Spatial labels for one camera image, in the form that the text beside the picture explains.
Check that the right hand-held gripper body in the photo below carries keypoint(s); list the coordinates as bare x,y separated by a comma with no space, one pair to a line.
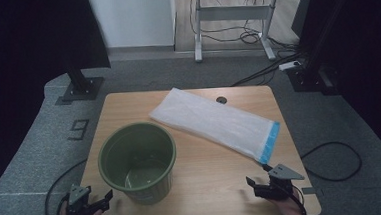
278,187

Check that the black table grommet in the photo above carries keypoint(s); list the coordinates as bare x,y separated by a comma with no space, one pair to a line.
221,100

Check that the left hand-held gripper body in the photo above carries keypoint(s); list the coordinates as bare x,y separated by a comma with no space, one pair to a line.
79,207

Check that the black metal frame stand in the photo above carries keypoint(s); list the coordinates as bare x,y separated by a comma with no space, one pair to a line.
310,76

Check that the person's right hand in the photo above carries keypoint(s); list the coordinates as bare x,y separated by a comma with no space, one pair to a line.
289,210

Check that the dark curtain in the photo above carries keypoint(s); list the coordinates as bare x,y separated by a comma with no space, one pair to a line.
369,59
25,64

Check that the white-framed wooden desk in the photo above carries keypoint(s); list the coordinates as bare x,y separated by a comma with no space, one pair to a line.
233,13

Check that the black stand with base plate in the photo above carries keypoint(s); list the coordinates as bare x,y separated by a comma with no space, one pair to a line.
82,87

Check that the green plastic bin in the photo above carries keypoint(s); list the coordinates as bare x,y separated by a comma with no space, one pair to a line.
115,159

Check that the grey tape marker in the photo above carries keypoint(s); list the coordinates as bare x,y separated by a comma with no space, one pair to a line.
309,190

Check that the white power strip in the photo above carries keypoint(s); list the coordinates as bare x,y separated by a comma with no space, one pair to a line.
289,65

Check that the grey tape number mark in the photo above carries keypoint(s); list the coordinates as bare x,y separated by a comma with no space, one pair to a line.
79,129

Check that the white panel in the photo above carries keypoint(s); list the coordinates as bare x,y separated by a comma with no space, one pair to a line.
133,17

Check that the white blue-edged plastic bag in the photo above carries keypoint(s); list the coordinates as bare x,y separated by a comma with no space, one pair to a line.
212,119

